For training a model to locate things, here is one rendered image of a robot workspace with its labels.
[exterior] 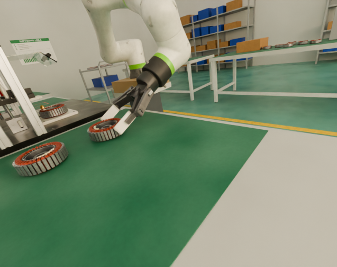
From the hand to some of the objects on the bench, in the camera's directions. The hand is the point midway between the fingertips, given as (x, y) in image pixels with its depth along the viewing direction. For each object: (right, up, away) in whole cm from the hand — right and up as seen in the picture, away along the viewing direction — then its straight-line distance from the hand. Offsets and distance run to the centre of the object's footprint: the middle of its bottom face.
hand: (111, 123), depth 54 cm
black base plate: (-44, +4, +33) cm, 55 cm away
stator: (-14, -11, -10) cm, 20 cm away
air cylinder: (-44, -2, +16) cm, 47 cm away
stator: (-1, -3, 0) cm, 4 cm away
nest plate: (-34, +5, +25) cm, 43 cm away
